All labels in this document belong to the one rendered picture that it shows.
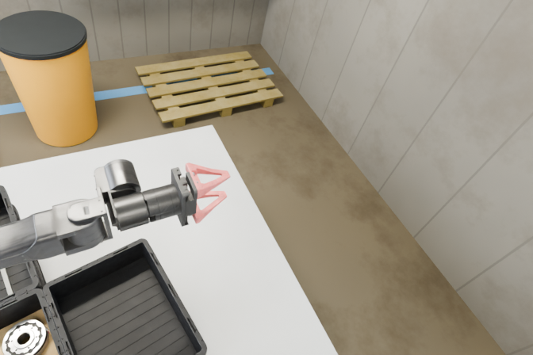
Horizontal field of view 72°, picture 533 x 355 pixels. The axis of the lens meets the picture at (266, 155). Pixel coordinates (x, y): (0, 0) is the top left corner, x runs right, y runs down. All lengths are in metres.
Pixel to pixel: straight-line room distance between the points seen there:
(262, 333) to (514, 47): 1.65
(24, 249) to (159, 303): 0.68
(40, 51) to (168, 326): 1.63
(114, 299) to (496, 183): 1.86
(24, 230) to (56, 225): 0.04
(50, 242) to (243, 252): 0.95
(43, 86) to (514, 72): 2.44
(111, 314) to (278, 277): 0.59
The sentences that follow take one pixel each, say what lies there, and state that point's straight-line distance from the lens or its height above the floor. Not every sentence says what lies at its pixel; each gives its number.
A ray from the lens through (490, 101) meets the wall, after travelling 2.18.
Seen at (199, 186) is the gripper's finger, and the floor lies 1.51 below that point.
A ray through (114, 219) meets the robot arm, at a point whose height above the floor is 1.46.
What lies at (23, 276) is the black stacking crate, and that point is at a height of 0.83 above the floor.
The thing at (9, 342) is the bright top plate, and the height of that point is 0.86.
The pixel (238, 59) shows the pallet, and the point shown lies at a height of 0.09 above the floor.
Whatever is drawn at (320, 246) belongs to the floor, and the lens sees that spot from 2.43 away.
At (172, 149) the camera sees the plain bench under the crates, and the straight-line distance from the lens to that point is 1.78.
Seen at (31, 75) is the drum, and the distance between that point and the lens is 2.42.
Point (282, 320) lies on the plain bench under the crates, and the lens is 1.42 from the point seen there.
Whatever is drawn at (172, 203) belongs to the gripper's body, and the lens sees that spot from 0.66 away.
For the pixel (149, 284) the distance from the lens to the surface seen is 1.29.
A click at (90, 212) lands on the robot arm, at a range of 0.64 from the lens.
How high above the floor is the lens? 2.02
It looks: 47 degrees down
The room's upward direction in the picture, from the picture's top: 16 degrees clockwise
